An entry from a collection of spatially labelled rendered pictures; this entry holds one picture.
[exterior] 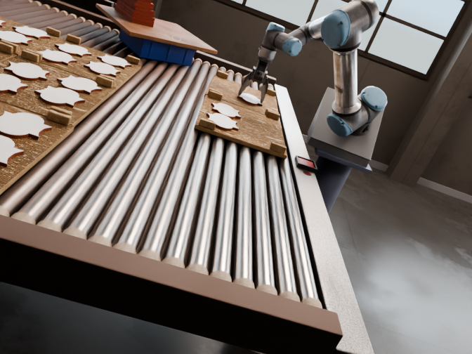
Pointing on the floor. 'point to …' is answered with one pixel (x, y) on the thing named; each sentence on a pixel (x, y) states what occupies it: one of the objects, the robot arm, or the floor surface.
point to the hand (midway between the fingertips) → (250, 99)
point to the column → (333, 175)
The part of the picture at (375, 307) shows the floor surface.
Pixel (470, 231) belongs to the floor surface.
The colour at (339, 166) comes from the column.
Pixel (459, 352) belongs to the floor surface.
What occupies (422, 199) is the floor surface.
